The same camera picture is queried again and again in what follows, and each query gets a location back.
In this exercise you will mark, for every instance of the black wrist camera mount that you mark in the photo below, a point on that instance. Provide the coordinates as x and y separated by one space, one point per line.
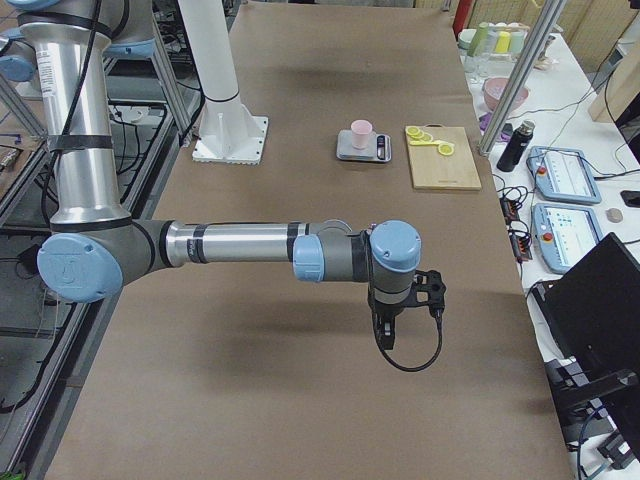
428 290

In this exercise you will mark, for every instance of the lemon slice by blade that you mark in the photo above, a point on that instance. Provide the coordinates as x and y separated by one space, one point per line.
446 149

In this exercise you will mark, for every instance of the yellow plastic knife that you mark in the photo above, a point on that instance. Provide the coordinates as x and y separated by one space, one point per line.
424 143

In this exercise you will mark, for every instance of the blue teach pendant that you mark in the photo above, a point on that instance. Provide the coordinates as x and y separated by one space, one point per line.
565 234
563 175

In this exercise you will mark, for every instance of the pink bowl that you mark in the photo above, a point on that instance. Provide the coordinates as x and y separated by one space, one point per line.
493 89

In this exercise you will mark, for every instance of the black water bottle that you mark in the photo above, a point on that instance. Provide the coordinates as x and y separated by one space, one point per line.
516 146

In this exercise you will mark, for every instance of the yellow cup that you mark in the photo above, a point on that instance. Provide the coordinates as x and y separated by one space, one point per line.
502 44

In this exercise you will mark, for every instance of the black monitor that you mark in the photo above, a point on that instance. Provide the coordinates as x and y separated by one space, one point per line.
593 309

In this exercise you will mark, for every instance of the green cup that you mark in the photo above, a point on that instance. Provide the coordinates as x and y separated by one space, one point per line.
479 41

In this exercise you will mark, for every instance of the wooden cutting board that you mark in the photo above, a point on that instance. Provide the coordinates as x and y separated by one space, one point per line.
432 171

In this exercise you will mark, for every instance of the aluminium frame post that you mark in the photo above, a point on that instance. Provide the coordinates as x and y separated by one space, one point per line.
549 14

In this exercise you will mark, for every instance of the pink plastic cup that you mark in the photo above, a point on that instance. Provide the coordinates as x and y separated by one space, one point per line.
361 131

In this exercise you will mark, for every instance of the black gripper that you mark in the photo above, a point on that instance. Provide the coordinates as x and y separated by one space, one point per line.
386 311

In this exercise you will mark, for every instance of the lower blue teach pendant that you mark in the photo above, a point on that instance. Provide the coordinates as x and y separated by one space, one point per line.
565 234

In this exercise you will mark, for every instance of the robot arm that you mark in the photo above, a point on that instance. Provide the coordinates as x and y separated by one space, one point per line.
96 247
19 64

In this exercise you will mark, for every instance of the purple cloth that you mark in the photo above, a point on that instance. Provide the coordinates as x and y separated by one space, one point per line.
506 131

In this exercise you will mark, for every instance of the upper blue teach pendant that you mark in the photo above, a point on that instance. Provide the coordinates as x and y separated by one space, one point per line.
563 175

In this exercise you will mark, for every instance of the white camera pole base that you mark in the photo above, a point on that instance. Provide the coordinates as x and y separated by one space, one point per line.
228 132

